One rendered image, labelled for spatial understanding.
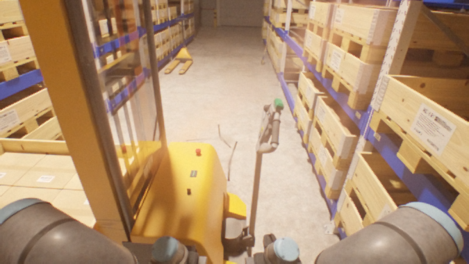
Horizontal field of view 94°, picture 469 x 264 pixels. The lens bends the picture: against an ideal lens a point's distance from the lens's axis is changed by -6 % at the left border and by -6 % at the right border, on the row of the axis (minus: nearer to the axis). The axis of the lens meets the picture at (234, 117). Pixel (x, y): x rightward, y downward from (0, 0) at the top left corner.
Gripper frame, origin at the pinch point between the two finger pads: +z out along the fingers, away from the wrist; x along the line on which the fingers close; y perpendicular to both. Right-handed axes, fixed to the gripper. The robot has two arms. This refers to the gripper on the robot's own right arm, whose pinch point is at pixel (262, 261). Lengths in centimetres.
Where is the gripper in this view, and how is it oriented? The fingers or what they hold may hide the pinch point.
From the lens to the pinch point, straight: 131.8
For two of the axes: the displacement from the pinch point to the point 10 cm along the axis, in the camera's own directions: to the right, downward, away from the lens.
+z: -2.0, 6.2, 7.6
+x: 9.7, 0.4, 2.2
